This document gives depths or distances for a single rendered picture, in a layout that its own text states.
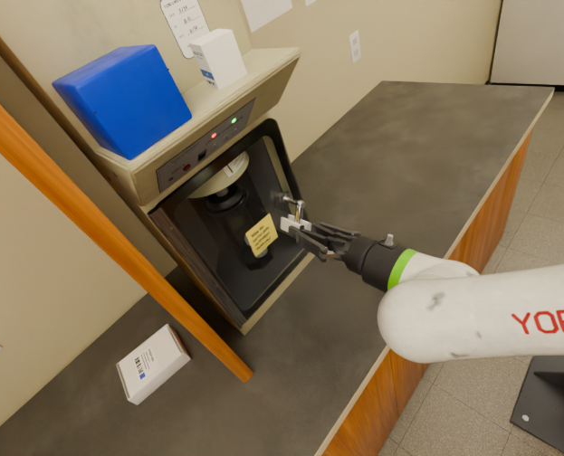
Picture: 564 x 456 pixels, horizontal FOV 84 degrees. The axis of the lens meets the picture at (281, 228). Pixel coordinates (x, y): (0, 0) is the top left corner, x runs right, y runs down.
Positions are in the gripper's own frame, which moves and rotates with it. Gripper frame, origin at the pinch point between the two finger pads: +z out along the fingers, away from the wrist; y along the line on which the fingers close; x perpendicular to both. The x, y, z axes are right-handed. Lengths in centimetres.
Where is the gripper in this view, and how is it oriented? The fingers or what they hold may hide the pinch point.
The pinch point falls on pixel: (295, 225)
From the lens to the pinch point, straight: 73.9
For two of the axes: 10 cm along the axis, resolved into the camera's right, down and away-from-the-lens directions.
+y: -7.1, 2.7, -6.5
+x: -0.4, 9.1, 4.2
